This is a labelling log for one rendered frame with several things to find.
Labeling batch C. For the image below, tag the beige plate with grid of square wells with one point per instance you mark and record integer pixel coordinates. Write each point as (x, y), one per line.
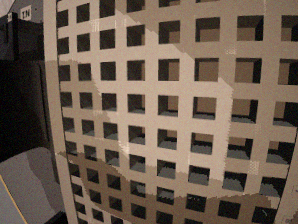
(212, 74)

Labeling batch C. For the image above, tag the dark grey perforated base plate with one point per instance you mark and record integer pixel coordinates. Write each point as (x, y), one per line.
(29, 176)

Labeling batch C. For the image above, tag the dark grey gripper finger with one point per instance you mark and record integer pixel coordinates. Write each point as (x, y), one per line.
(24, 110)

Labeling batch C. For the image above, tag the white label with black letters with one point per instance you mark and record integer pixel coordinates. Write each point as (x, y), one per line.
(26, 13)

